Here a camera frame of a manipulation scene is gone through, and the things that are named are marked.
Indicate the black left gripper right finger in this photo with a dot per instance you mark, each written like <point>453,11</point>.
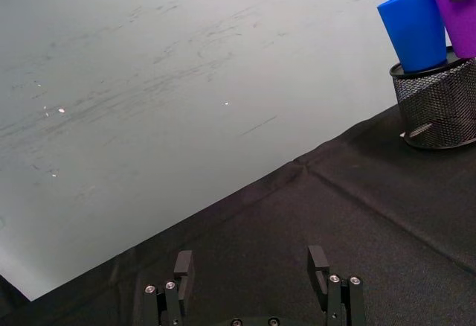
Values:
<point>336,296</point>

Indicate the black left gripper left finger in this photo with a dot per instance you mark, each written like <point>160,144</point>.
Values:
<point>175,292</point>

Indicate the black table cloth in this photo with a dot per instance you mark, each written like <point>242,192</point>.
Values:
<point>297,236</point>

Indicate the black mesh cup holder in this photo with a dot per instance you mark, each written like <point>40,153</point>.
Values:
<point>435,106</point>

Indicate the blue plastic cup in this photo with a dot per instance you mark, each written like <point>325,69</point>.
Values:
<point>413,30</point>

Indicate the purple plastic cup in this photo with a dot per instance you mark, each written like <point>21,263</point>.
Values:
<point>455,13</point>

